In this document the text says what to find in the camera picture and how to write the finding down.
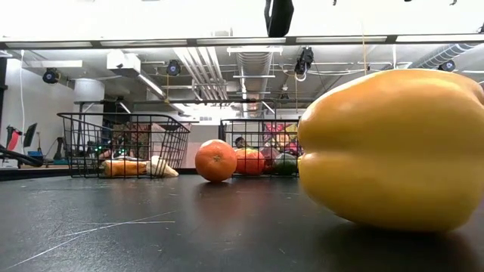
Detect narrow black wire basket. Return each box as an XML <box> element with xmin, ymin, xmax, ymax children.
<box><xmin>56</xmin><ymin>112</ymin><xmax>191</xmax><ymax>180</ymax></box>

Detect white garlic bulb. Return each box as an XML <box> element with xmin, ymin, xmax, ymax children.
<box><xmin>145</xmin><ymin>155</ymin><xmax>180</xmax><ymax>178</ymax></box>

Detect black aluminium table frame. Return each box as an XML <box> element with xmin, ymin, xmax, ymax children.
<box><xmin>0</xmin><ymin>167</ymin><xmax>299</xmax><ymax>181</ymax></box>

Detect orange fruit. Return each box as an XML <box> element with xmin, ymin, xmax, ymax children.
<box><xmin>194</xmin><ymin>138</ymin><xmax>238</xmax><ymax>183</ymax></box>

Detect orange yellow elongated vegetable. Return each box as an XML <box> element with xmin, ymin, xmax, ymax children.
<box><xmin>101</xmin><ymin>159</ymin><xmax>148</xmax><ymax>178</ymax></box>

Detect ribbed ceiling duct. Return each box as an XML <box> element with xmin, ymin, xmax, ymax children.
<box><xmin>236</xmin><ymin>51</ymin><xmax>273</xmax><ymax>118</ymax></box>

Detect black ceiling camera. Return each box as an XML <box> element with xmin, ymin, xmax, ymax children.
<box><xmin>438</xmin><ymin>59</ymin><xmax>457</xmax><ymax>73</ymax></box>
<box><xmin>166</xmin><ymin>59</ymin><xmax>182</xmax><ymax>77</ymax></box>
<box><xmin>41</xmin><ymin>66</ymin><xmax>61</xmax><ymax>85</ymax></box>

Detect yellow bell pepper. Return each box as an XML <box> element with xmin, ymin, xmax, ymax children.
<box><xmin>296</xmin><ymin>68</ymin><xmax>484</xmax><ymax>232</ymax></box>

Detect black monitor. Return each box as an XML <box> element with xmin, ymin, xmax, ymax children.
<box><xmin>22</xmin><ymin>122</ymin><xmax>39</xmax><ymax>148</ymax></box>

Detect green avocado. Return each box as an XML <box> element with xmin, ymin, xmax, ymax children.
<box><xmin>272</xmin><ymin>153</ymin><xmax>299</xmax><ymax>177</ymax></box>

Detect white ceiling unit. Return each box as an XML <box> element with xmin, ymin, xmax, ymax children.
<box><xmin>105</xmin><ymin>51</ymin><xmax>141</xmax><ymax>79</ymax></box>

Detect white ceiling pipes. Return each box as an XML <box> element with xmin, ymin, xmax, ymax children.
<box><xmin>173</xmin><ymin>47</ymin><xmax>230</xmax><ymax>101</ymax></box>

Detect black overhead light beam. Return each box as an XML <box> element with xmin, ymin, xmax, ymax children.
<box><xmin>0</xmin><ymin>34</ymin><xmax>484</xmax><ymax>50</ymax></box>

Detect white pillar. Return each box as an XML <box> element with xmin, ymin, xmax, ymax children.
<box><xmin>73</xmin><ymin>78</ymin><xmax>106</xmax><ymax>114</ymax></box>

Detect dark red apple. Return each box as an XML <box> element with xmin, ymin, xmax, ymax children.
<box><xmin>260</xmin><ymin>147</ymin><xmax>281</xmax><ymax>173</ymax></box>

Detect wide black wire basket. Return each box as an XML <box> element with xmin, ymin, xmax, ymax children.
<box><xmin>219</xmin><ymin>118</ymin><xmax>303</xmax><ymax>178</ymax></box>

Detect black hanging device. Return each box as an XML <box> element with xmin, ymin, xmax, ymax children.
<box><xmin>293</xmin><ymin>46</ymin><xmax>315</xmax><ymax>82</ymax></box>

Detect brown cardboard box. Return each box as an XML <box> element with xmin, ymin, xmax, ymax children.
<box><xmin>113</xmin><ymin>122</ymin><xmax>167</xmax><ymax>162</ymax></box>

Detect orange persimmon green calyx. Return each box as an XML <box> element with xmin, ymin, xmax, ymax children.
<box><xmin>234</xmin><ymin>148</ymin><xmax>267</xmax><ymax>176</ymax></box>

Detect black background stand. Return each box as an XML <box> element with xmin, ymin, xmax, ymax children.
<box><xmin>52</xmin><ymin>135</ymin><xmax>65</xmax><ymax>162</ymax></box>

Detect silver air duct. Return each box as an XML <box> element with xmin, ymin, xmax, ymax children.
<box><xmin>408</xmin><ymin>42</ymin><xmax>484</xmax><ymax>71</ymax></box>

